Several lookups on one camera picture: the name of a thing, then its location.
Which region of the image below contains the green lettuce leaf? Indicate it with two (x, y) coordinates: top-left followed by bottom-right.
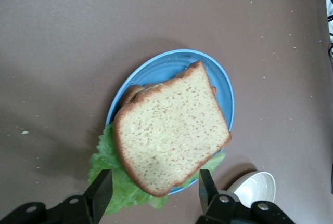
(87, 121), (226, 210)

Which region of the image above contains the beige round plate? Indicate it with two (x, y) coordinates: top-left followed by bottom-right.
(226, 171), (276, 209)

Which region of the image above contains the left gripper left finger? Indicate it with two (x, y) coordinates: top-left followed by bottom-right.
(0, 168), (113, 224)

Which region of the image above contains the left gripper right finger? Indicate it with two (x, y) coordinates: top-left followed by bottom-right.
(195, 168), (296, 224)

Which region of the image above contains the blue round plate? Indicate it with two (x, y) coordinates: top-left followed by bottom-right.
(105, 49), (235, 196)

